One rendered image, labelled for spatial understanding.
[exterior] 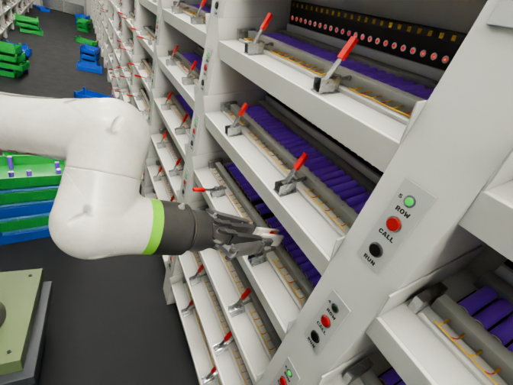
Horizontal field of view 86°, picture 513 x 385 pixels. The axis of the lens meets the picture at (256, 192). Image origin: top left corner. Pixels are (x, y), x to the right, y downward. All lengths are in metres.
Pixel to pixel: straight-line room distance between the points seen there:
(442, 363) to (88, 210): 0.47
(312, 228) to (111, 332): 1.10
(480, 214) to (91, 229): 0.44
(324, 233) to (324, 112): 0.20
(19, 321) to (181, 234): 0.73
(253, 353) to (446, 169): 0.61
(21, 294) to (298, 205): 0.92
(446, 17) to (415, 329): 0.49
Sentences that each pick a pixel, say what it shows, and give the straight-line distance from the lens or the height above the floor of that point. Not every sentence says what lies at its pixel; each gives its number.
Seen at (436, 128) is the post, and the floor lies 1.18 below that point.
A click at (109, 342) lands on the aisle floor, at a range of 1.40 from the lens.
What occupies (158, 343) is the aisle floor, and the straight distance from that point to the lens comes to 1.39.
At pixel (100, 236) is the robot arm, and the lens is 0.42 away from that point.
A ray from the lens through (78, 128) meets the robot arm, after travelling 0.44.
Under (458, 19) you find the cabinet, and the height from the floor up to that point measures 1.32.
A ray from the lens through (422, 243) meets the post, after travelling 0.36.
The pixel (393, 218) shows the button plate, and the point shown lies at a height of 1.08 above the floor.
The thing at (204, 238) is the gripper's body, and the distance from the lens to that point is 0.50.
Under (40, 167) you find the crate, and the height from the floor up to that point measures 0.32.
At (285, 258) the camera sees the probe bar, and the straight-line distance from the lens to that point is 0.66.
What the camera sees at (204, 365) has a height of 0.16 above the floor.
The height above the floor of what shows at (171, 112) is 0.76.
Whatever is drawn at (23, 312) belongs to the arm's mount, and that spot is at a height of 0.33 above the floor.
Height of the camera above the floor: 1.22
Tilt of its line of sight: 30 degrees down
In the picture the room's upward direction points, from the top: 19 degrees clockwise
